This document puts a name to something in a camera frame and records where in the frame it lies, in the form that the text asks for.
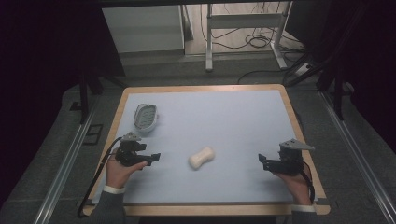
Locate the person's right hand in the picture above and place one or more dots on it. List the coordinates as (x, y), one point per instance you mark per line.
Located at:
(295, 186)

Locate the white metal desk frame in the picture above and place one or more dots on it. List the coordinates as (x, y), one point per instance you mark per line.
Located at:
(243, 21)

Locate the aluminium floor rail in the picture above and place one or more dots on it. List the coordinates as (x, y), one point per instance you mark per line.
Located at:
(358, 155)
(59, 177)

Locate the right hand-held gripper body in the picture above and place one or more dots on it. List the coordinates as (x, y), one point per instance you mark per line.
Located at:
(289, 160)

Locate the black metal stand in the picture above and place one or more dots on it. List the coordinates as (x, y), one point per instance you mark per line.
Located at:
(337, 93)
(84, 96)

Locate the white power strip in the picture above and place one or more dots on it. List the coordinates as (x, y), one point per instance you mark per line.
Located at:
(302, 69)

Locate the pale table mat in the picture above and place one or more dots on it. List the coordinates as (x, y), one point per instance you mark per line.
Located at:
(218, 130)

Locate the white cabinet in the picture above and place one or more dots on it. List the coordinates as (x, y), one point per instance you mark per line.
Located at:
(146, 28)

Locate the cream white plush toy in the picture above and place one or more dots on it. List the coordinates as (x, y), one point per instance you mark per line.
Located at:
(201, 157)

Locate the grey oval soap dish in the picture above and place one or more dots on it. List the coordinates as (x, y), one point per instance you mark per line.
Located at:
(145, 117)

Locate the wooden table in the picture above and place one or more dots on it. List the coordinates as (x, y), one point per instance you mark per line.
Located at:
(205, 210)

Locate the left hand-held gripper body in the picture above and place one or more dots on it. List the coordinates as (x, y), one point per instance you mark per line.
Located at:
(128, 153)

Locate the black floor bracket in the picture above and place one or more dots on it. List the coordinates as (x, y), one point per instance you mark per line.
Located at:
(92, 134)

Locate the person's left hand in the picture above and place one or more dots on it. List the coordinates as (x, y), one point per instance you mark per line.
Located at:
(117, 174)

